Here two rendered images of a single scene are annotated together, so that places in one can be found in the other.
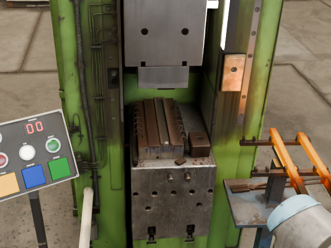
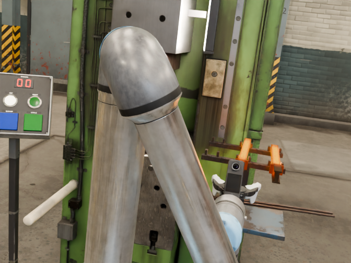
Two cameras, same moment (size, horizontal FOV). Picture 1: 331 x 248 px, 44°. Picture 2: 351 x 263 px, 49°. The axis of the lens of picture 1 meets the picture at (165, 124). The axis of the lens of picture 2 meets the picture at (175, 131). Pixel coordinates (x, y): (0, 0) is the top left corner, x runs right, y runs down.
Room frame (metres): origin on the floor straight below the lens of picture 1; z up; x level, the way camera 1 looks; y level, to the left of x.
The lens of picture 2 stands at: (-0.13, -0.64, 1.45)
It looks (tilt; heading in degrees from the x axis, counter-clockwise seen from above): 14 degrees down; 16
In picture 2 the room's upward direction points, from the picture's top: 7 degrees clockwise
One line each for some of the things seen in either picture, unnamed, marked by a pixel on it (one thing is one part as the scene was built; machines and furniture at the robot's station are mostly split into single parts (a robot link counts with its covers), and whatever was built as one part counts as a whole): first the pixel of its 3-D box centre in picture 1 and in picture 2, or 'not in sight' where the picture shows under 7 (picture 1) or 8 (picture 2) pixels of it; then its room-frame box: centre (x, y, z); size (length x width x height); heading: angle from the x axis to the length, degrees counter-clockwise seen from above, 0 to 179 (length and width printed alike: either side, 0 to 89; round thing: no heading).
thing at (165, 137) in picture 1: (162, 119); not in sight; (1.67, 0.02, 0.99); 0.42 x 0.05 x 0.01; 7
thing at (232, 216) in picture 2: not in sight; (223, 228); (0.74, -0.54, 1.00); 0.12 x 0.09 x 0.10; 3
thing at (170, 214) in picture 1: (166, 167); (152, 179); (1.68, -0.01, 0.69); 0.56 x 0.38 x 0.45; 7
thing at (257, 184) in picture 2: not in sight; (253, 194); (1.00, -0.58, 1.00); 0.09 x 0.03 x 0.06; 147
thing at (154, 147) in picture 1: (157, 125); not in sight; (1.67, 0.04, 0.96); 0.42 x 0.20 x 0.09; 7
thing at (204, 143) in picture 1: (198, 143); not in sight; (1.54, -0.16, 0.95); 0.12 x 0.08 x 0.06; 7
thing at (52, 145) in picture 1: (52, 145); (34, 102); (1.29, 0.43, 1.09); 0.05 x 0.03 x 0.04; 97
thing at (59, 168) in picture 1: (59, 168); (33, 122); (1.25, 0.41, 1.01); 0.07 x 0.05 x 0.07; 122
